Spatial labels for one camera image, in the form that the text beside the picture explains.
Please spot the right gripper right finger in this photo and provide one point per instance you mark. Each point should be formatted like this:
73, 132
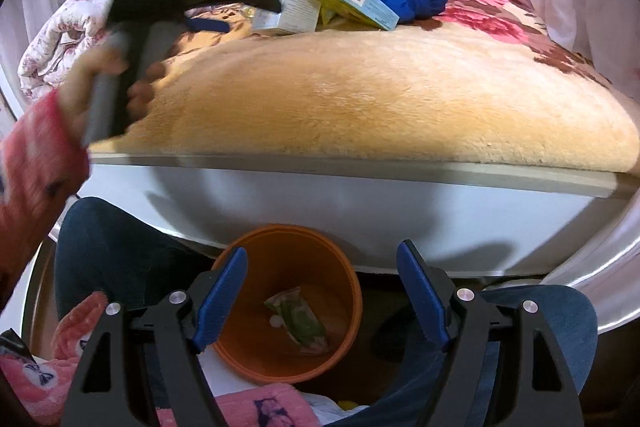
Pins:
531, 381

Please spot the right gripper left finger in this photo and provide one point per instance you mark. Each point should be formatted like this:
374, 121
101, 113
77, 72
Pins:
111, 385

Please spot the white small carton box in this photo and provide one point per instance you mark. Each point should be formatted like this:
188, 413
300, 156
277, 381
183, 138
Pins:
296, 17

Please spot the pink left sleeve forearm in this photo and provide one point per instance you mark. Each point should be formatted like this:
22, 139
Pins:
41, 167

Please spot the orange plastic trash bin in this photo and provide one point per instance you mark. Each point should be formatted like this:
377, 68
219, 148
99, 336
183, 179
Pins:
279, 258

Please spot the person's left hand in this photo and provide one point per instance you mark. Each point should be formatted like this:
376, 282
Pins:
74, 94

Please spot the white pink floral quilt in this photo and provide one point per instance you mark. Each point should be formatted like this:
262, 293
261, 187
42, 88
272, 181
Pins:
75, 27

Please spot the person's left leg jeans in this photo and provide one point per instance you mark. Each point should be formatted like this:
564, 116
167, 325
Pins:
102, 248

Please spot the green wrapper in bin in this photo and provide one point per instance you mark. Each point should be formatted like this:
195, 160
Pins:
291, 311

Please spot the yellow floral plush blanket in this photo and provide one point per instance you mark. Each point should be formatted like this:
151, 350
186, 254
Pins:
482, 82

